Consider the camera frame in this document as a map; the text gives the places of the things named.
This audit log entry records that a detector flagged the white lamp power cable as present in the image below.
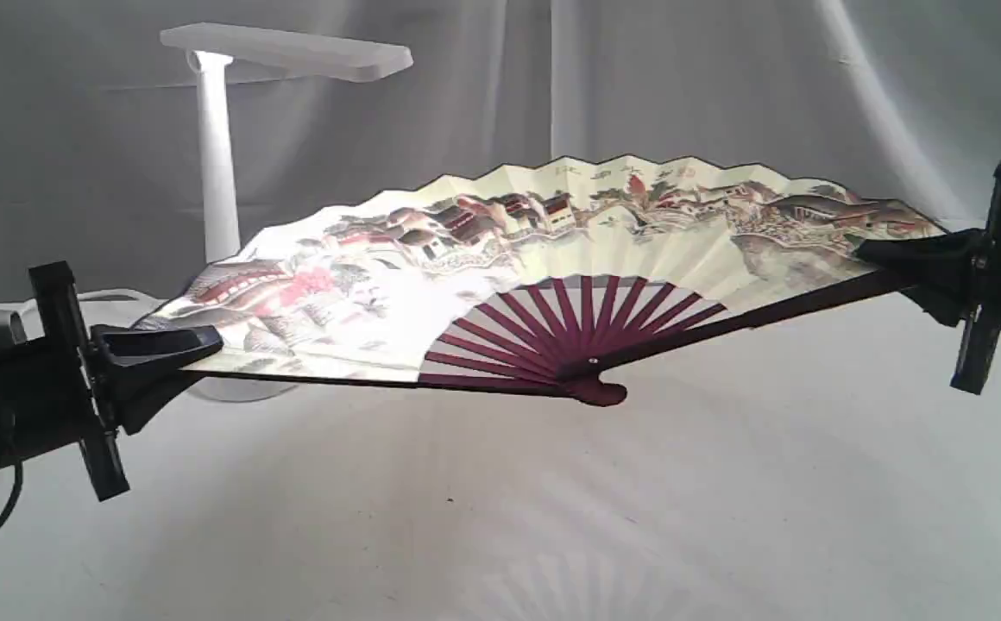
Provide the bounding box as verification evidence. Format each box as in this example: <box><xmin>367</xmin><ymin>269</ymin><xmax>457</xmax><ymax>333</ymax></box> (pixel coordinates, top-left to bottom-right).
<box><xmin>17</xmin><ymin>289</ymin><xmax>165</xmax><ymax>316</ymax></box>

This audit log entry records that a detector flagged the white desk lamp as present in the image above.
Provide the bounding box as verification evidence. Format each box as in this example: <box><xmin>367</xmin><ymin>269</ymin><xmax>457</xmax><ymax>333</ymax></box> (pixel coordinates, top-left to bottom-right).
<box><xmin>160</xmin><ymin>23</ymin><xmax>413</xmax><ymax>404</ymax></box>

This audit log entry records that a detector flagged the grey backdrop curtain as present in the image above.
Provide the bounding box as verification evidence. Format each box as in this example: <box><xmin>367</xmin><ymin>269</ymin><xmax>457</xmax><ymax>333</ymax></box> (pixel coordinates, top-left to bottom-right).
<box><xmin>0</xmin><ymin>1</ymin><xmax>1001</xmax><ymax>302</ymax></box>

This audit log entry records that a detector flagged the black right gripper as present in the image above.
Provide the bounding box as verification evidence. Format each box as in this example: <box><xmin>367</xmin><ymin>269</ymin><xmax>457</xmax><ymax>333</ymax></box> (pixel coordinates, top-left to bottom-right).
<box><xmin>854</xmin><ymin>161</ymin><xmax>1001</xmax><ymax>394</ymax></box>

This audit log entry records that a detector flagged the painted paper folding fan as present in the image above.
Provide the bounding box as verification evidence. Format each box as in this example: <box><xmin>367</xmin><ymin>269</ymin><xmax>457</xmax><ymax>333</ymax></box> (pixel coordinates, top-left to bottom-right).
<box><xmin>135</xmin><ymin>154</ymin><xmax>945</xmax><ymax>405</ymax></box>

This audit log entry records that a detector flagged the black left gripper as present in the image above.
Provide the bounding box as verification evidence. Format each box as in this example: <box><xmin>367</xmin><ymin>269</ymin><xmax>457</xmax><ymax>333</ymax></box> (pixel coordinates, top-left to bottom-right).
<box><xmin>0</xmin><ymin>262</ymin><xmax>223</xmax><ymax>500</ymax></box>

